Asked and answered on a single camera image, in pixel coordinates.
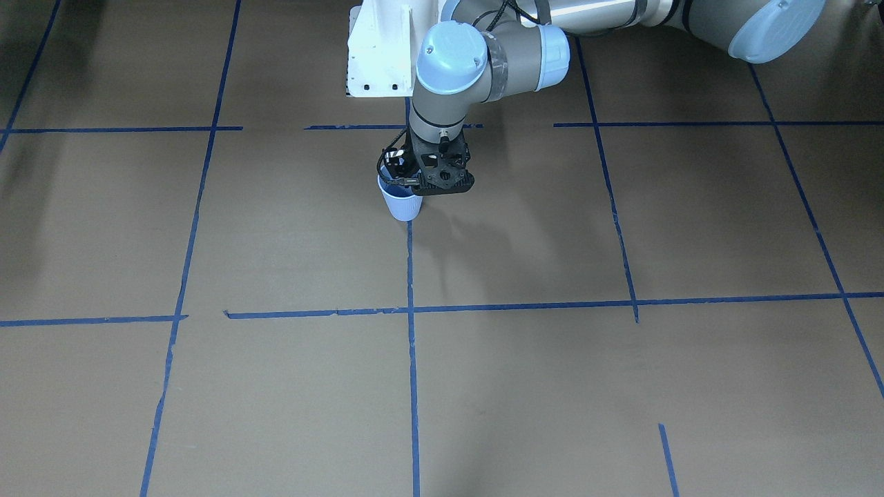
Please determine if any blue plastic cup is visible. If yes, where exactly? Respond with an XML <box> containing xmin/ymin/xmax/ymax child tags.
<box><xmin>378</xmin><ymin>174</ymin><xmax>423</xmax><ymax>222</ymax></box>

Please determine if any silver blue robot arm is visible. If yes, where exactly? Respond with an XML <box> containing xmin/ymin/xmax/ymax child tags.
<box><xmin>378</xmin><ymin>1</ymin><xmax>826</xmax><ymax>195</ymax></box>

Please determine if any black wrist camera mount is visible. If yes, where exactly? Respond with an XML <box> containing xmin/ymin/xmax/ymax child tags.
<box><xmin>412</xmin><ymin>133</ymin><xmax>476</xmax><ymax>196</ymax></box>

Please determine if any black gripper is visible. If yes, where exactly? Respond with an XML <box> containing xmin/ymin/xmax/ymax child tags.
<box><xmin>384</xmin><ymin>135</ymin><xmax>443</xmax><ymax>182</ymax></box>

